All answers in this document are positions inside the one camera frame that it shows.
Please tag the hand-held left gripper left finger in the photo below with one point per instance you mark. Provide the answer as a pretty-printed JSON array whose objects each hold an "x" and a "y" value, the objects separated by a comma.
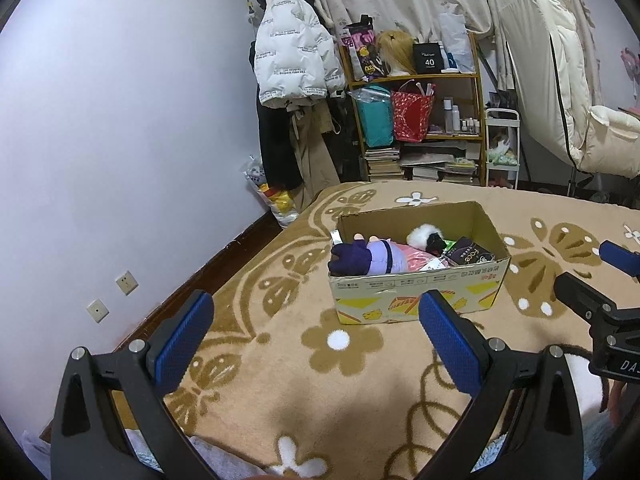
[{"x": 182, "y": 341}]

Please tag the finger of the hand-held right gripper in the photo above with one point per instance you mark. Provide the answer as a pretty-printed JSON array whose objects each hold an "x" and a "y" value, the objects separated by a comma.
[
  {"x": 620, "y": 256},
  {"x": 582, "y": 292}
]

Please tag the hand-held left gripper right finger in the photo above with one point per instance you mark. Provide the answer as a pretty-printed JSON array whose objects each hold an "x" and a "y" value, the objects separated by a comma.
[{"x": 450, "y": 346}]

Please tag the pink tissue pack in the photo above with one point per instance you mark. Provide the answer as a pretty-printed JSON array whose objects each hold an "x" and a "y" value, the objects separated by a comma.
[{"x": 422, "y": 261}]

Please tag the printed cardboard box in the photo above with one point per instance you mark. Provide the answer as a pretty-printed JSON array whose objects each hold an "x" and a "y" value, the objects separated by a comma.
[{"x": 380, "y": 290}]

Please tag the black tissue pack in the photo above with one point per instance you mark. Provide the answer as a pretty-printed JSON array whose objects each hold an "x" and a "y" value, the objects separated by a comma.
[{"x": 467, "y": 254}]

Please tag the green tissue pack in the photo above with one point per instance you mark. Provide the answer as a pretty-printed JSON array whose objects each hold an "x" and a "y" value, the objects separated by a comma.
[{"x": 451, "y": 244}]

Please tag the black and white fluffy plush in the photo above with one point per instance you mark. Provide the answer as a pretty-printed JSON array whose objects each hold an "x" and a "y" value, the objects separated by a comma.
[{"x": 425, "y": 237}]

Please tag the white-haired plush doll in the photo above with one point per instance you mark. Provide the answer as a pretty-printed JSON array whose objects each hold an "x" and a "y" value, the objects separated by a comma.
[{"x": 385, "y": 255}]

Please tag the person's right hand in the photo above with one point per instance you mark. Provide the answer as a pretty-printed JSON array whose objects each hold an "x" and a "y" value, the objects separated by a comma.
[{"x": 617, "y": 402}]

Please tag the black and white fluffy garment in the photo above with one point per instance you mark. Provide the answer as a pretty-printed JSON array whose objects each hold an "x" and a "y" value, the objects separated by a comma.
[{"x": 585, "y": 385}]

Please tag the beige flower-patterned blanket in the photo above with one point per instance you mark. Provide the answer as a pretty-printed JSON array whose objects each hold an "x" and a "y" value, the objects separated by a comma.
[{"x": 280, "y": 320}]

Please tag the white utility cart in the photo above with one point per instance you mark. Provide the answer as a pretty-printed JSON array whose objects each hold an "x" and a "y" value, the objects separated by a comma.
[{"x": 502, "y": 150}]

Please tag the plastic bag of toys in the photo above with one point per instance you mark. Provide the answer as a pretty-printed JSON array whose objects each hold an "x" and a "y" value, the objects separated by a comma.
[{"x": 277, "y": 200}]

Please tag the cream padded folding chair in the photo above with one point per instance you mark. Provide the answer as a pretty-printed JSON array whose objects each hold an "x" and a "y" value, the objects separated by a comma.
[{"x": 560, "y": 85}]

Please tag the pile of papers and magazines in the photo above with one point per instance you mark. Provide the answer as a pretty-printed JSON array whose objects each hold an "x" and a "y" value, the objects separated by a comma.
[{"x": 442, "y": 160}]

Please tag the stack of books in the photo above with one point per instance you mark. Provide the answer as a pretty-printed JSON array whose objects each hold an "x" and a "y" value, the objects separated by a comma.
[{"x": 384, "y": 162}]

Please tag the wooden shelf unit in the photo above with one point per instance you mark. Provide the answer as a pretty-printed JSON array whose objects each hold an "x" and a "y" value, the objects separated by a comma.
[{"x": 480, "y": 110}]

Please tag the black coat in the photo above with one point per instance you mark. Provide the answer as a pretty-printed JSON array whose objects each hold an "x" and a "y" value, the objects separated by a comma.
[{"x": 277, "y": 145}]

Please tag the beige coat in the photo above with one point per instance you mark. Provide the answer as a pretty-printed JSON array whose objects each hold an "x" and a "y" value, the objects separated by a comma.
[{"x": 310, "y": 155}]

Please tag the black bag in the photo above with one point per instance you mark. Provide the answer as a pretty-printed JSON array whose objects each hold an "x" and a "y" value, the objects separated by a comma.
[{"x": 347, "y": 145}]

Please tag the red patterned bag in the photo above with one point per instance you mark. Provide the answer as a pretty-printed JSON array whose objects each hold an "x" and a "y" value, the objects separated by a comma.
[{"x": 411, "y": 117}]

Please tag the teal bag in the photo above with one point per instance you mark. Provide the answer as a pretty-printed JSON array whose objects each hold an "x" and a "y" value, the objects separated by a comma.
[{"x": 376, "y": 120}]

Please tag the white paper bag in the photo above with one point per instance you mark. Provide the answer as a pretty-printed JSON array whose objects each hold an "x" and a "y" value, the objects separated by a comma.
[{"x": 455, "y": 42}]

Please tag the black box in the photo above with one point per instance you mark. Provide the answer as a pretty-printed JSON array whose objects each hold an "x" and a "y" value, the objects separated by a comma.
[{"x": 429, "y": 57}]

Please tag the blonde wig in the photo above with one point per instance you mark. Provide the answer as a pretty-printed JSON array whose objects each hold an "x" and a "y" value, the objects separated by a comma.
[{"x": 395, "y": 52}]

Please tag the colourful printed packet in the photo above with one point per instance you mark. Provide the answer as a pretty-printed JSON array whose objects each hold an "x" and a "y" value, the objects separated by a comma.
[{"x": 362, "y": 55}]

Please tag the white puffer jacket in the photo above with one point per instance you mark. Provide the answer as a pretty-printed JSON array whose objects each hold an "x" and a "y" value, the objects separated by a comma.
[{"x": 292, "y": 55}]

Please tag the white wall socket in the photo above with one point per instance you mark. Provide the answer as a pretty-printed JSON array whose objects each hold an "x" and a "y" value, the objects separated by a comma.
[
  {"x": 126, "y": 282},
  {"x": 97, "y": 311}
]

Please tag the pink wall decoration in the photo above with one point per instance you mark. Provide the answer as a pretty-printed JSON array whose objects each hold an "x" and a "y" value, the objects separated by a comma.
[{"x": 631, "y": 60}]

